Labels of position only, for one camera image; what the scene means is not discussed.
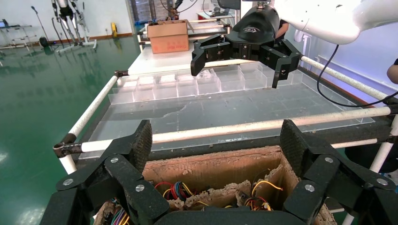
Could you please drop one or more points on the worn brown cardboard box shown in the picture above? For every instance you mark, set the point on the worn brown cardboard box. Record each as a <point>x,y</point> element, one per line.
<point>217,167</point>

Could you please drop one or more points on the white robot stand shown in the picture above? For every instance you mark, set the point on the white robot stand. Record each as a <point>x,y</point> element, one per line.
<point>66,12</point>

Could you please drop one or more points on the clear acrylic divider tray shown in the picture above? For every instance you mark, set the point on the clear acrylic divider tray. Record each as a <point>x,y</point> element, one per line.
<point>217,108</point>

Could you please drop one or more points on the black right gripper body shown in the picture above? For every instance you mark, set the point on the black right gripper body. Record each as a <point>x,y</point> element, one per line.
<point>255,28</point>

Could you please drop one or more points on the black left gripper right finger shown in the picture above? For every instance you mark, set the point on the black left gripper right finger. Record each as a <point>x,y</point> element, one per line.
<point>317,174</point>

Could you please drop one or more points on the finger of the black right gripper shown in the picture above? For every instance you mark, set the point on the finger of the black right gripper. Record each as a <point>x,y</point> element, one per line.
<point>211,49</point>
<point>284,60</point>

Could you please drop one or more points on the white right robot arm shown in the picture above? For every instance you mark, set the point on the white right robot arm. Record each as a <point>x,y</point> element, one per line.
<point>326,18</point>

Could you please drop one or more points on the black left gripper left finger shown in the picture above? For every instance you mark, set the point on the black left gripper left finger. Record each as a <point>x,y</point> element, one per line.
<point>124,174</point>

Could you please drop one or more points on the person in black shirt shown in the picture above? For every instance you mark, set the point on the person in black shirt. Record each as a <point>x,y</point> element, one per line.
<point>282,31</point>

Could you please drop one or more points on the white pipe rack frame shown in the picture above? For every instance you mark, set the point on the white pipe rack frame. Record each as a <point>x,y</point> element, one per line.
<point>211,27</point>
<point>93,105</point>

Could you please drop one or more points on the black pole with round base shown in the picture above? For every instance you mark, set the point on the black pole with round base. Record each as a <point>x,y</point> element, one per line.
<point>43,42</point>

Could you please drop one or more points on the brown cardboard box red print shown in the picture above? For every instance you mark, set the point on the brown cardboard box red print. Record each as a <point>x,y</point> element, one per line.
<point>168,37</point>

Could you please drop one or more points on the yellow floor sign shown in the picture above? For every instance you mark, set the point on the yellow floor sign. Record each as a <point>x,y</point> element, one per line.
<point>114,29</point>

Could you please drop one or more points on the white frame table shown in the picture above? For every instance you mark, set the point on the white frame table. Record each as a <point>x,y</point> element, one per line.
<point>12,26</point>

